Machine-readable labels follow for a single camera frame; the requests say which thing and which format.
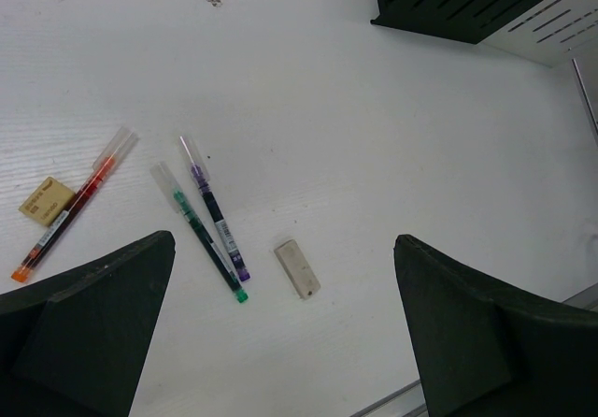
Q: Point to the teal tipped pen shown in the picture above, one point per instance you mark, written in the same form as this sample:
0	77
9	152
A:
180	204

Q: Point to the orange pencil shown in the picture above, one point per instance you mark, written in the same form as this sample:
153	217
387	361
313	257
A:
108	160

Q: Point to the white divided organizer box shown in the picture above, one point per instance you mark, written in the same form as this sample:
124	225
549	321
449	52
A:
552	32

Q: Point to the blue tipped pen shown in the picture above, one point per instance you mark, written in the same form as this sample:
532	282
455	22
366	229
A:
200	177

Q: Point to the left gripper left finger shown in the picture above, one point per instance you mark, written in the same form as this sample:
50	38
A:
75	344

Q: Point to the tan boxed eraser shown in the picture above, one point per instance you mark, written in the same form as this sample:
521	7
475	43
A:
47	201

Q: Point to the beige eraser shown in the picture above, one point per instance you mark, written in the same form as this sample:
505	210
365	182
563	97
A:
297	269

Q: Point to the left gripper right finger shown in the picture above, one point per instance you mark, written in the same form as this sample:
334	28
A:
484	347

